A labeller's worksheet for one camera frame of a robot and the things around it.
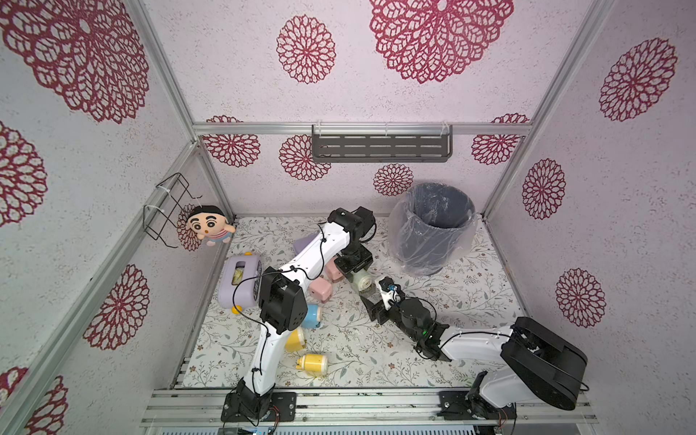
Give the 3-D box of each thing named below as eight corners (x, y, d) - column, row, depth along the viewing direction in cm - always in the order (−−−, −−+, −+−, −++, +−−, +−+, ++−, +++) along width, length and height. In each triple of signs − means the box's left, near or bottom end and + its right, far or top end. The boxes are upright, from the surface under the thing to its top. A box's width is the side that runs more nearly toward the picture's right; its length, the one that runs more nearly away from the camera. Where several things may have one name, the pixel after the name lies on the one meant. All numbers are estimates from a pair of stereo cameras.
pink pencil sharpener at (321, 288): (309, 296, 98) (307, 285, 92) (320, 285, 101) (318, 273, 95) (324, 306, 95) (322, 295, 89) (334, 294, 98) (333, 283, 92)
